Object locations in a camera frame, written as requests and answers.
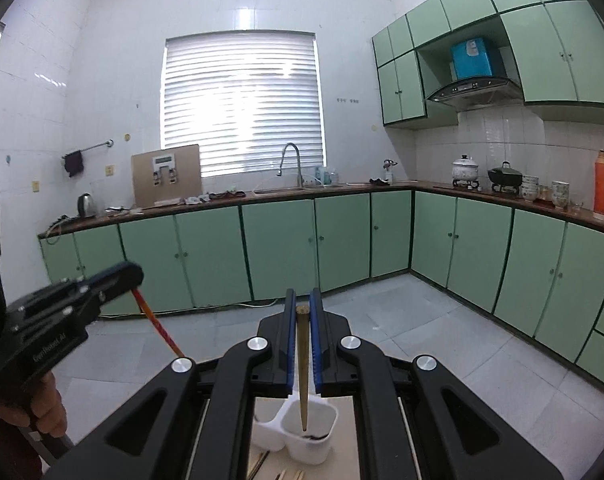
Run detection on white two-compartment utensil holder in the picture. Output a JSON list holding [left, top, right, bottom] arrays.
[[254, 395, 339, 466]]

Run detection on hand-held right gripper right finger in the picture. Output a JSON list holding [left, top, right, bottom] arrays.
[[309, 288, 568, 480]]

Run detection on brown board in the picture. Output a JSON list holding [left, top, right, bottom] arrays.
[[131, 144, 203, 209]]

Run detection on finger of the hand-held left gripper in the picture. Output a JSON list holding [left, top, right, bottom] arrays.
[[62, 261, 145, 318]]

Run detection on steel kitchen faucet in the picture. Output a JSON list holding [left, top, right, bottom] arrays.
[[276, 142, 305, 191]]

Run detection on steel sink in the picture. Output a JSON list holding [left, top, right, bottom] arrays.
[[253, 185, 343, 196]]

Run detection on person's left hand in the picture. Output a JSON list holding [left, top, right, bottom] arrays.
[[0, 372, 69, 433]]

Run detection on white lidded pot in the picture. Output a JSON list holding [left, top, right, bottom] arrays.
[[451, 155, 480, 183]]

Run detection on white dispenser panel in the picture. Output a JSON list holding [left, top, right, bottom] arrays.
[[152, 155, 179, 183]]

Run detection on person's left forearm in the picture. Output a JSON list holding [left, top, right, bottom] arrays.
[[0, 407, 45, 480]]

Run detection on green wall cabinets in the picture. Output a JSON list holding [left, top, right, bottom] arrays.
[[372, 0, 604, 128]]

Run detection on blue box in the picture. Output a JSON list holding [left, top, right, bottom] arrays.
[[450, 36, 503, 81]]

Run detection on brown brush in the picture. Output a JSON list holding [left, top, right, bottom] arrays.
[[295, 305, 311, 433]]

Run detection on white window blind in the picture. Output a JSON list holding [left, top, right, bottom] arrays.
[[161, 30, 328, 178]]

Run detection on green base cabinets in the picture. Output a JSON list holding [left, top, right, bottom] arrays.
[[38, 187, 604, 391]]

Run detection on gas stove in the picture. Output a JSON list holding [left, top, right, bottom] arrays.
[[449, 178, 523, 195]]

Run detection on dark wooden countertop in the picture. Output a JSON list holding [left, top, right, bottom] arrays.
[[38, 180, 604, 240]]

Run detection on metal towel rail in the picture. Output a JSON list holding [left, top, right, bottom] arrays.
[[61, 140, 115, 162]]

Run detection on black lidded pot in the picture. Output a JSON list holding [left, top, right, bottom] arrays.
[[487, 161, 524, 188]]

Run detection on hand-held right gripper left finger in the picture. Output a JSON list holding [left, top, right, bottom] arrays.
[[42, 288, 298, 480]]

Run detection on black range hood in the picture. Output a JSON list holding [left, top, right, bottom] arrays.
[[427, 76, 524, 109]]

